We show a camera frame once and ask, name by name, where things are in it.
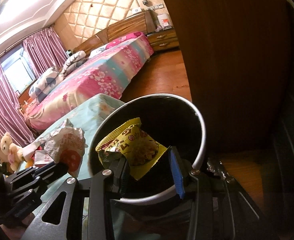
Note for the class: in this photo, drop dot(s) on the pink curtain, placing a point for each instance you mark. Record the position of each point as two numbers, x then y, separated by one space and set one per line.
45 50
11 119

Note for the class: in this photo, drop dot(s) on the dark wooden door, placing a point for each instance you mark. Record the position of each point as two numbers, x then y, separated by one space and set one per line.
236 54

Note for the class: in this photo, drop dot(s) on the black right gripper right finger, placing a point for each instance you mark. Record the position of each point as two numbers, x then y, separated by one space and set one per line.
220 209

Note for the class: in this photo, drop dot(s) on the cream teddy bear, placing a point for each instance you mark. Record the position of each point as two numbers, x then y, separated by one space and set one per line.
13 152

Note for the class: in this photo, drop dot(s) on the white red milk carton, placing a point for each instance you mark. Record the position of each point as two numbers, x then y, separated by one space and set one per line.
41 158

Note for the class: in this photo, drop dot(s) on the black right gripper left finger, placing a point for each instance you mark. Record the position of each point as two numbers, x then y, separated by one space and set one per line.
80 209

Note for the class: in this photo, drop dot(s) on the window with blinds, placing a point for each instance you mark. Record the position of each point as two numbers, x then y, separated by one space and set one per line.
18 69

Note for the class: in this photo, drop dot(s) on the grey white folded quilt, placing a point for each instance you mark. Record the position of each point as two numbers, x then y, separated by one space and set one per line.
73 62

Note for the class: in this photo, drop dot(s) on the teal floral bed sheet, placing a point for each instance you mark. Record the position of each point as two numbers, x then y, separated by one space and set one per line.
88 116

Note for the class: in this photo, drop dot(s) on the pink curtain left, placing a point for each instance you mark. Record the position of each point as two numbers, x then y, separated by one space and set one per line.
11 119

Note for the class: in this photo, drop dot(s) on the white orange box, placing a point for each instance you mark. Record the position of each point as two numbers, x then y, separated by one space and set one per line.
164 20

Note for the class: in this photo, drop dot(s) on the blue white folded quilt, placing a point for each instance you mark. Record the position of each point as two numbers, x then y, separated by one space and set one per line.
45 84

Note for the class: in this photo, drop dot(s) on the yellow snack packet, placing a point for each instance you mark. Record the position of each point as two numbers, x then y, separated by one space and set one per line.
129 140

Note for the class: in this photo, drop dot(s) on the wooden nightstand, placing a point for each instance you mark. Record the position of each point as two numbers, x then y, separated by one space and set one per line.
163 40

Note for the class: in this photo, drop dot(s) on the wooden headboard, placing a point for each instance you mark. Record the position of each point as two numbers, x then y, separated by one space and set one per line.
142 21

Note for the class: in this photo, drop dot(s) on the pink floral bed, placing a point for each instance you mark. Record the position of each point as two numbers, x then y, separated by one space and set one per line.
109 73

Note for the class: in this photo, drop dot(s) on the pink pillow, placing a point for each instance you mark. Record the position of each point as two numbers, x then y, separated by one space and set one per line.
121 39

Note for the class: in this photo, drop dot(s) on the pink curtain right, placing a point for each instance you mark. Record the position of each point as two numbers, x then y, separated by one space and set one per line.
45 50

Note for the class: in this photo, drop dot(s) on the white paper wrapper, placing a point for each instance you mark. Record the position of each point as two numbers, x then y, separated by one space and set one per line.
66 144

